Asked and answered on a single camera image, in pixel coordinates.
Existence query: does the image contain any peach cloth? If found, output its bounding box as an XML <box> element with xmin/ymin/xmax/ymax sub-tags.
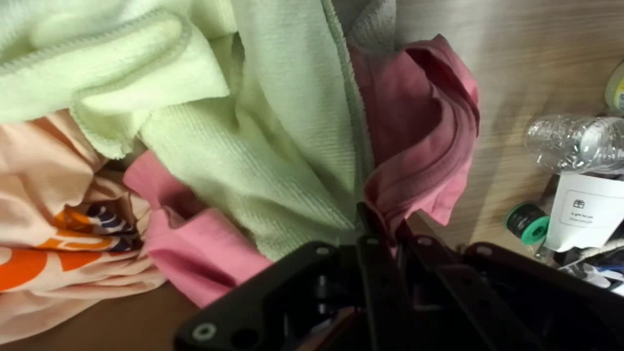
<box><xmin>0</xmin><ymin>106</ymin><xmax>170</xmax><ymax>346</ymax></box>

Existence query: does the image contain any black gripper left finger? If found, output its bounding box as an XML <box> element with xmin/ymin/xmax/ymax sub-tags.
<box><xmin>172</xmin><ymin>200</ymin><xmax>400</xmax><ymax>351</ymax></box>

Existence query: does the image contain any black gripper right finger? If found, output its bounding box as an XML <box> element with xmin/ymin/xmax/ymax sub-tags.
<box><xmin>393</xmin><ymin>210</ymin><xmax>624</xmax><ymax>351</ymax></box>

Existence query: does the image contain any pink cloth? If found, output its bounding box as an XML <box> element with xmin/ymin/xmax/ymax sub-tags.
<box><xmin>123</xmin><ymin>32</ymin><xmax>484</xmax><ymax>307</ymax></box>

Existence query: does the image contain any pale green cloth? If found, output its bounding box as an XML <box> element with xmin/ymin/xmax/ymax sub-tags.
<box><xmin>0</xmin><ymin>0</ymin><xmax>379</xmax><ymax>262</ymax></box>

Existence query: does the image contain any green tape roll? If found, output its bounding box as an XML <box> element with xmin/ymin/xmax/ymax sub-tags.
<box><xmin>506</xmin><ymin>200</ymin><xmax>552</xmax><ymax>247</ymax></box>

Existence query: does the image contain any crushed clear plastic bottle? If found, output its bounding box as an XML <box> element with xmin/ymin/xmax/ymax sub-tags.
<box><xmin>525</xmin><ymin>112</ymin><xmax>624</xmax><ymax>177</ymax></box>

